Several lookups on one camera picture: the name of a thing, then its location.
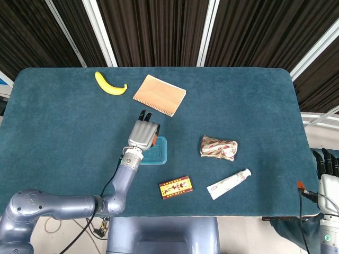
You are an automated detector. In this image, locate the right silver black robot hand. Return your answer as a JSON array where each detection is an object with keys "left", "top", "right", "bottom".
[{"left": 296, "top": 148, "right": 339, "bottom": 213}]

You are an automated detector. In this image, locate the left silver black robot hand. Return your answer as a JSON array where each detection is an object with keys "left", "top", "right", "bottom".
[{"left": 128, "top": 109, "right": 162, "bottom": 153}]

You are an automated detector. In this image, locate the blue plastic tray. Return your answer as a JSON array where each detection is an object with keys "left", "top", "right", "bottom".
[{"left": 139, "top": 135, "right": 168, "bottom": 165}]

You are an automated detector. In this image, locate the red yellow printed box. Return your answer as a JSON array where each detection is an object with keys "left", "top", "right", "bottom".
[{"left": 158, "top": 175, "right": 194, "bottom": 201}]

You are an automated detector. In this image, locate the tan spiral notebook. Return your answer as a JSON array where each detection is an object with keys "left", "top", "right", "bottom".
[{"left": 132, "top": 74, "right": 187, "bottom": 118}]

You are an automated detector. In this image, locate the yellow banana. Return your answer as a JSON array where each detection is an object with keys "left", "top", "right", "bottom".
[{"left": 94, "top": 71, "right": 128, "bottom": 95}]

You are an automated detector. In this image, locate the teal velvet table cloth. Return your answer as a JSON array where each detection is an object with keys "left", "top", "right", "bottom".
[{"left": 0, "top": 67, "right": 320, "bottom": 218}]

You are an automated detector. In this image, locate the paper wrapped food packet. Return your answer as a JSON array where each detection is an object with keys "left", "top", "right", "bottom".
[{"left": 200, "top": 134, "right": 238, "bottom": 161}]

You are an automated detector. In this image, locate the white cream tube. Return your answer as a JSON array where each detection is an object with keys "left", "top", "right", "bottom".
[{"left": 206, "top": 168, "right": 252, "bottom": 201}]

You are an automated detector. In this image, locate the blue-grey robot torso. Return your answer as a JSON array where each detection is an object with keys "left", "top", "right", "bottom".
[{"left": 105, "top": 216, "right": 220, "bottom": 254}]

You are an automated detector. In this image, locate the dark brown pleated curtain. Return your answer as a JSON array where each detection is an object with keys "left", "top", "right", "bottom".
[{"left": 0, "top": 0, "right": 339, "bottom": 113}]

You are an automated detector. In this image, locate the black power strip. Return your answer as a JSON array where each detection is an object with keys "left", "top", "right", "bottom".
[{"left": 92, "top": 216, "right": 110, "bottom": 239}]

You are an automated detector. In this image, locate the white panel with blue stripe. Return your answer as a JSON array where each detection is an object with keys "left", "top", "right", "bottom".
[{"left": 0, "top": 70, "right": 14, "bottom": 88}]

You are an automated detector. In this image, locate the grey braided hand cable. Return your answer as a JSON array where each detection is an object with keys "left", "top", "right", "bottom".
[{"left": 315, "top": 193, "right": 339, "bottom": 213}]

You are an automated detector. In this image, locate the black right hand cable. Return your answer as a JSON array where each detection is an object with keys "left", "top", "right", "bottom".
[{"left": 297, "top": 188, "right": 311, "bottom": 254}]

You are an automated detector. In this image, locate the black perforated table bracket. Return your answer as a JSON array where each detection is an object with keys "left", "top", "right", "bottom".
[{"left": 262, "top": 216, "right": 300, "bottom": 222}]

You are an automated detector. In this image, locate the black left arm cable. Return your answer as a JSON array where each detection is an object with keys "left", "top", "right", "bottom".
[{"left": 60, "top": 158, "right": 122, "bottom": 254}]

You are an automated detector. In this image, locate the white metal frame rail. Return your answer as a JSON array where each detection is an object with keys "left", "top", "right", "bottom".
[{"left": 300, "top": 105, "right": 339, "bottom": 130}]

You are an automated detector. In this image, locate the wide white frame post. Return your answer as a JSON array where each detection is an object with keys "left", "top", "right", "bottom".
[
  {"left": 82, "top": 0, "right": 118, "bottom": 68},
  {"left": 290, "top": 20, "right": 339, "bottom": 81},
  {"left": 196, "top": 0, "right": 222, "bottom": 67}
]

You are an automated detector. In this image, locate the thin grey frame post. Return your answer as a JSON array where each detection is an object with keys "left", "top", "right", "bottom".
[{"left": 44, "top": 0, "right": 87, "bottom": 68}]

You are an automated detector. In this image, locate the white looped floor cable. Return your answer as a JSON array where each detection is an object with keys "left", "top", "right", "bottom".
[{"left": 44, "top": 217, "right": 63, "bottom": 234}]

